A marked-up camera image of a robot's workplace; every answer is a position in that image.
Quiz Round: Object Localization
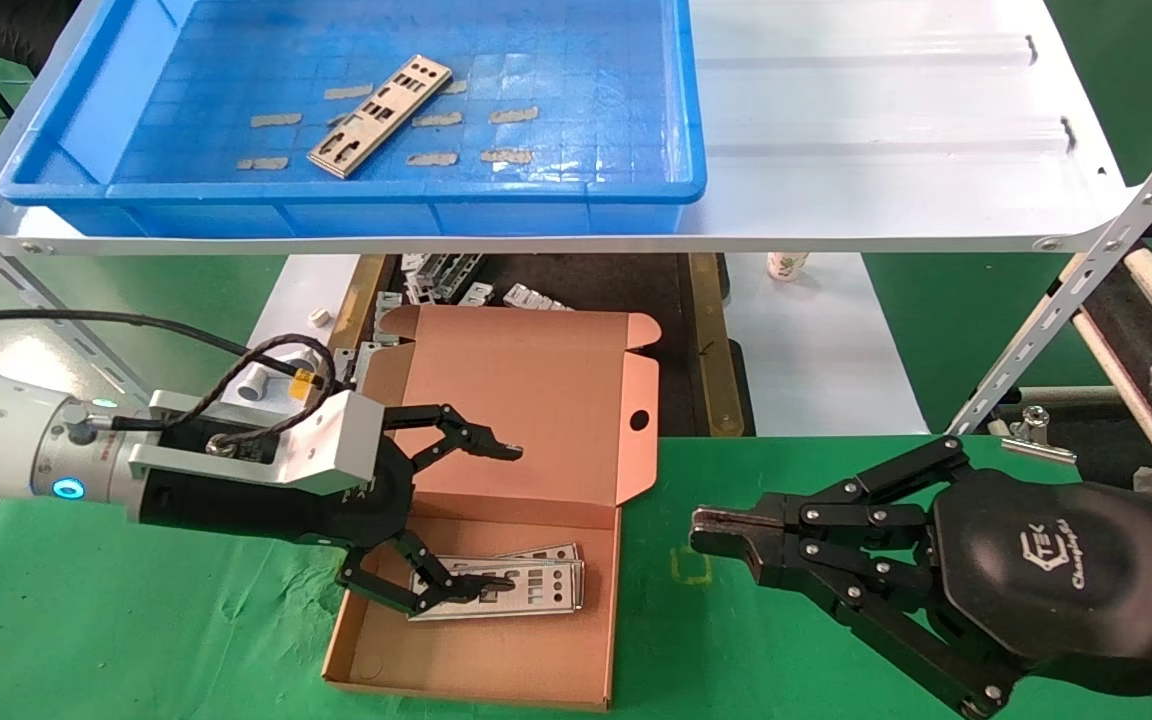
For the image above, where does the braided black cable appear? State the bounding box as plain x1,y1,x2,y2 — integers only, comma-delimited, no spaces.
171,335,339,446

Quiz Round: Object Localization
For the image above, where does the black tray with wooden frame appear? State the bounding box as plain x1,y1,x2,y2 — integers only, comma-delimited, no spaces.
321,253,757,438

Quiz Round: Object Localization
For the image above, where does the silver binder clip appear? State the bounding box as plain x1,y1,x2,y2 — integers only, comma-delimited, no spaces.
999,404,1079,467

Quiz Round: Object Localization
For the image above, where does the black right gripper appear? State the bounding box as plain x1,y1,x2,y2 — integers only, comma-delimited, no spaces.
691,434,1152,720

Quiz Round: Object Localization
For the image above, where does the slotted white shelf post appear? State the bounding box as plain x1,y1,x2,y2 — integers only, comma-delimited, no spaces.
946,95,1152,436
0,195,187,433

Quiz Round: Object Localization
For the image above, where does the brown cardboard box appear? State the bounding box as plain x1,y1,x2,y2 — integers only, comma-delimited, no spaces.
322,305,662,713

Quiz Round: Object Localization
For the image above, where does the white metal shelf board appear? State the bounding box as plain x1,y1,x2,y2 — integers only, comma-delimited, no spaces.
0,0,1137,256

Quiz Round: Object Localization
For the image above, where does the white pipe fitting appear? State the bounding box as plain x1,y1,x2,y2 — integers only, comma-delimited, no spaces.
236,345,322,403

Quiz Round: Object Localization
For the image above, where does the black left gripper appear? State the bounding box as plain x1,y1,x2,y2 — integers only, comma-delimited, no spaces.
136,400,526,617

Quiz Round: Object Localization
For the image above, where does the blue plastic tray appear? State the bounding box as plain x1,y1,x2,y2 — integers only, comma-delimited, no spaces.
0,0,708,239

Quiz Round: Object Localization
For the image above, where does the green table cloth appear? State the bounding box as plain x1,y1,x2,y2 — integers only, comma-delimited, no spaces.
0,432,1152,720

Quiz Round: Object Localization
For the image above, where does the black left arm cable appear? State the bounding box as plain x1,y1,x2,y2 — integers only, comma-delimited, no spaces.
0,309,289,367

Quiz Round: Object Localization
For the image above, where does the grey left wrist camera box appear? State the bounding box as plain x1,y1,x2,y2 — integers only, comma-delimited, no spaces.
126,388,387,498

